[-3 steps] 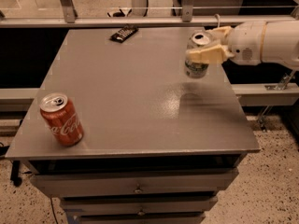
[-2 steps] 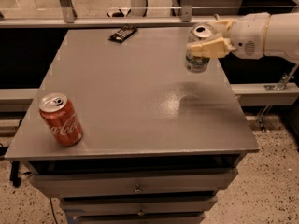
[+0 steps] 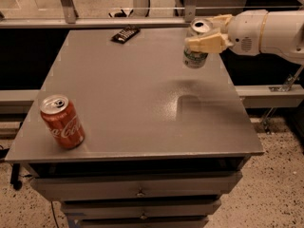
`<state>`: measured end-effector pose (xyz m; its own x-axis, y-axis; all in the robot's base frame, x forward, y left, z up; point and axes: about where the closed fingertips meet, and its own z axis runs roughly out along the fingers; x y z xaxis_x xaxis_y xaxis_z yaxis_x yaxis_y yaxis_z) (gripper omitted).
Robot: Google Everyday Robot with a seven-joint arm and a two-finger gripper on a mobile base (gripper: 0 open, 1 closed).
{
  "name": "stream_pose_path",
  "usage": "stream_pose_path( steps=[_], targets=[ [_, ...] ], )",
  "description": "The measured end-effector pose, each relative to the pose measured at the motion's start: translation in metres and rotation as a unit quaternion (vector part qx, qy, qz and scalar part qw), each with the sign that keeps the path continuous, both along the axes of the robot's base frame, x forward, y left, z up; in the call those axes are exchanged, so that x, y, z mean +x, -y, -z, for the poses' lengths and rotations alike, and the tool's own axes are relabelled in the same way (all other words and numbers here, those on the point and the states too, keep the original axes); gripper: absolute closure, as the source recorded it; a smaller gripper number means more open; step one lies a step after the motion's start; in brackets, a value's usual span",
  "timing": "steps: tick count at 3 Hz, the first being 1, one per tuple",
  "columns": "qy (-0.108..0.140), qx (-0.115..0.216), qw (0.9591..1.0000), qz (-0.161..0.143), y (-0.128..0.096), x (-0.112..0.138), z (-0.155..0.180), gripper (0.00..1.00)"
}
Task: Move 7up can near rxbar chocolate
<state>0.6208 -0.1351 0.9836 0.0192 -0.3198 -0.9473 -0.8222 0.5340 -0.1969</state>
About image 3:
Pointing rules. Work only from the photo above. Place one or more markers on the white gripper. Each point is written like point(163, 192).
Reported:
point(245, 32)

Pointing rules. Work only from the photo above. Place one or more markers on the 7up soda can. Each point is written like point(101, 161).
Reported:
point(194, 59)

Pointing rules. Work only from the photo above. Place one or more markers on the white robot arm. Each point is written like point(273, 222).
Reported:
point(282, 34)

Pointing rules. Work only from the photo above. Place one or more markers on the dark rxbar chocolate bar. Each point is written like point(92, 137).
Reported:
point(125, 34)

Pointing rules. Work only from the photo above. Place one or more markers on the red coca-cola can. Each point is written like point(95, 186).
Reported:
point(61, 118)

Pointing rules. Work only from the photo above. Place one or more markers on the grey drawer cabinet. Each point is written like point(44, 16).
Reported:
point(144, 112)

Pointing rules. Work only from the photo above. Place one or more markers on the top grey drawer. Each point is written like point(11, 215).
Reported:
point(138, 186)

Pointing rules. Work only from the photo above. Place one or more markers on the grey drawer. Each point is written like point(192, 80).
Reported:
point(142, 209)
point(138, 186)

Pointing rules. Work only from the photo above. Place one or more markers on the middle grey drawer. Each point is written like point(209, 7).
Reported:
point(142, 209)

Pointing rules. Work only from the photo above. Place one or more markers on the black stand foot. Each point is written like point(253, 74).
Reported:
point(14, 178)

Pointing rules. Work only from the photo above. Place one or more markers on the grey metal railing frame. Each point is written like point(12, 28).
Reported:
point(79, 14)

